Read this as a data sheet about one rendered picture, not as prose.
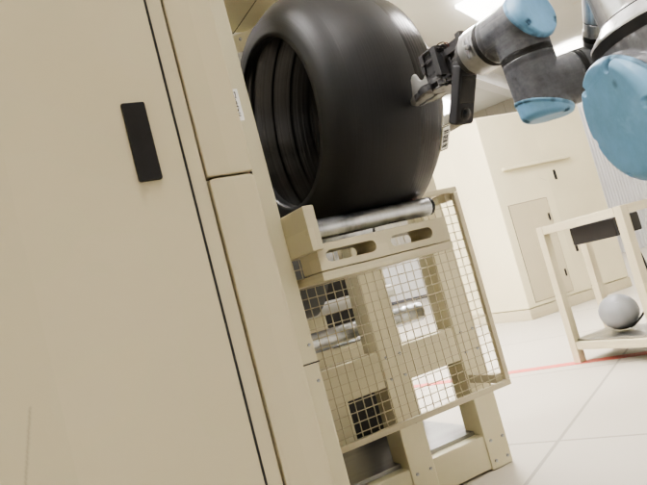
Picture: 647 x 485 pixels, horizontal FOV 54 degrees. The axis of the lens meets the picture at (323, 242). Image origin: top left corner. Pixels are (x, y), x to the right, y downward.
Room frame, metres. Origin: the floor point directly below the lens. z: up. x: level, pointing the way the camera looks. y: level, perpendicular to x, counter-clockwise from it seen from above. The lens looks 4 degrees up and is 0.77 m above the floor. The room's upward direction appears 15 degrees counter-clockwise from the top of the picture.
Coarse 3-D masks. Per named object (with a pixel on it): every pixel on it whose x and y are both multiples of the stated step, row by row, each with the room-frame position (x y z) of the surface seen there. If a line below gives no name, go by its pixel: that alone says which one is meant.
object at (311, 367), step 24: (216, 0) 1.42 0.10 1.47; (216, 24) 1.41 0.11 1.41; (240, 72) 1.42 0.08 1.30; (240, 96) 1.42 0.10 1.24; (264, 168) 1.42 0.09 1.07; (264, 192) 1.41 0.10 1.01; (264, 216) 1.41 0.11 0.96; (288, 264) 1.42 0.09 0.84; (288, 288) 1.41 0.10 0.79; (312, 360) 1.42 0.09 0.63; (312, 384) 1.41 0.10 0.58; (336, 432) 1.43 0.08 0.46; (336, 456) 1.42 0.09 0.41; (336, 480) 1.41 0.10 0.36
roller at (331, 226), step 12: (396, 204) 1.49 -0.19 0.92; (408, 204) 1.50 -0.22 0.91; (420, 204) 1.52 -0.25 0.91; (432, 204) 1.53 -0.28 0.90; (336, 216) 1.42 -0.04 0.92; (348, 216) 1.42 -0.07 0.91; (360, 216) 1.43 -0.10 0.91; (372, 216) 1.45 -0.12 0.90; (384, 216) 1.46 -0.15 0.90; (396, 216) 1.48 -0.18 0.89; (408, 216) 1.50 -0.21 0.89; (420, 216) 1.53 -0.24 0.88; (324, 228) 1.39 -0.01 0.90; (336, 228) 1.40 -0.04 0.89; (348, 228) 1.42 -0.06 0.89; (360, 228) 1.44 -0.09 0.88
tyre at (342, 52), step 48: (288, 0) 1.44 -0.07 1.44; (336, 0) 1.41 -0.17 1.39; (384, 0) 1.48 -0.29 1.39; (288, 48) 1.73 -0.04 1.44; (336, 48) 1.32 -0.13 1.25; (384, 48) 1.36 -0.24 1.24; (288, 96) 1.84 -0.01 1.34; (336, 96) 1.32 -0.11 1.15; (384, 96) 1.34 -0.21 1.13; (288, 144) 1.87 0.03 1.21; (336, 144) 1.36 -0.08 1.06; (384, 144) 1.37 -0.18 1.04; (432, 144) 1.45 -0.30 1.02; (288, 192) 1.82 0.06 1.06; (336, 192) 1.42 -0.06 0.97; (384, 192) 1.46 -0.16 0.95
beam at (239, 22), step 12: (228, 0) 1.77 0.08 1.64; (240, 0) 1.78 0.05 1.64; (252, 0) 1.80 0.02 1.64; (264, 0) 1.82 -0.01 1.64; (276, 0) 1.84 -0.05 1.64; (228, 12) 1.83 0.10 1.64; (240, 12) 1.85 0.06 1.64; (252, 12) 1.88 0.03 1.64; (264, 12) 1.90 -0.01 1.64; (240, 24) 1.94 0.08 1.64; (252, 24) 1.96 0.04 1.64
